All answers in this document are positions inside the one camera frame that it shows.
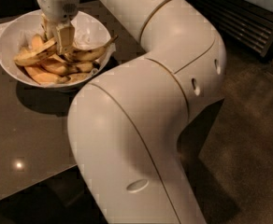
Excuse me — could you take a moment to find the orange banana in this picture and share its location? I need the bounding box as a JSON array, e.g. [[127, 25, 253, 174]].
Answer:
[[24, 65, 68, 84], [32, 34, 44, 49]]

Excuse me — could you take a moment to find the orange banana bottom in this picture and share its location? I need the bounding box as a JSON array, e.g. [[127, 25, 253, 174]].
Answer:
[[24, 65, 68, 84]]

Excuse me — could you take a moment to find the small banana front right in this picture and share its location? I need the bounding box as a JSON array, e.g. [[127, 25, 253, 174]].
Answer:
[[67, 73, 89, 82]]

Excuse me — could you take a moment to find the long top banana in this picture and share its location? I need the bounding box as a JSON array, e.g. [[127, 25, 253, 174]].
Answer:
[[14, 38, 57, 66]]

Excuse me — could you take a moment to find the dark slatted cabinet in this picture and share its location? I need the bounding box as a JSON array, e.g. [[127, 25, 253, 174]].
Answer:
[[187, 0, 273, 61]]

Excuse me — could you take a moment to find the middle banana under top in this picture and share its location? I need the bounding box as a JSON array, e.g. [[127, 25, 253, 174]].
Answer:
[[40, 57, 79, 76]]

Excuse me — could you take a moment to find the orange banana back left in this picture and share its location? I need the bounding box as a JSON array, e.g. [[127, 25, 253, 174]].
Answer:
[[32, 34, 44, 49]]

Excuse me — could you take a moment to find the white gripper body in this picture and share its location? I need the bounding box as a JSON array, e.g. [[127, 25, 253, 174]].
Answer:
[[37, 0, 79, 22]]

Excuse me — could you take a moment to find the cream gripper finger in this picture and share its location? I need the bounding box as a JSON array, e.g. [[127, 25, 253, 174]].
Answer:
[[41, 13, 54, 40], [52, 21, 75, 54]]

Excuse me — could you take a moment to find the white bowl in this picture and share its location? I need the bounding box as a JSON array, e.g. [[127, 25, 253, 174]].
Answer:
[[0, 10, 116, 91]]

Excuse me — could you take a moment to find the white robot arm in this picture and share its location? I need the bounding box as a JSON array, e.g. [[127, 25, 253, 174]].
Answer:
[[67, 0, 226, 224]]

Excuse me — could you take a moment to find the right curved banana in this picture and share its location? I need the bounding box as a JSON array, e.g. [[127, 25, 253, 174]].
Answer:
[[64, 35, 118, 63]]

